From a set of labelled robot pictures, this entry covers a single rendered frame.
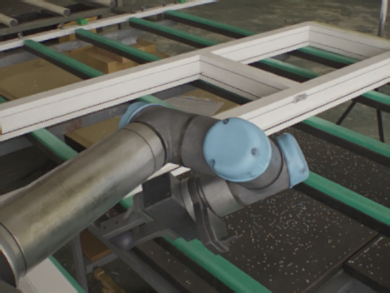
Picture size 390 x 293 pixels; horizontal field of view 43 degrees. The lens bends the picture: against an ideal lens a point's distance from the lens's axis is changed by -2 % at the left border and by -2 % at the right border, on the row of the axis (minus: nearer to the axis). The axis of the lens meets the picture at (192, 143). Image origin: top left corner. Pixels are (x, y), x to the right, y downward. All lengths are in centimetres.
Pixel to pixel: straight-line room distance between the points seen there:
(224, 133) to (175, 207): 18
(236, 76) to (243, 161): 94
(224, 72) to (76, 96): 46
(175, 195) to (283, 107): 64
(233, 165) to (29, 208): 24
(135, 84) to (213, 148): 91
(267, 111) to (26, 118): 62
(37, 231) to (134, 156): 16
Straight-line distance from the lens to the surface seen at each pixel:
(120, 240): 81
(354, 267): 132
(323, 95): 144
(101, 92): 144
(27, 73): 250
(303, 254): 133
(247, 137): 60
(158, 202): 73
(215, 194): 73
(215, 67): 158
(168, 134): 66
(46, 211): 52
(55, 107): 138
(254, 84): 147
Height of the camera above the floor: 143
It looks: 28 degrees down
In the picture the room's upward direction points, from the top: 1 degrees counter-clockwise
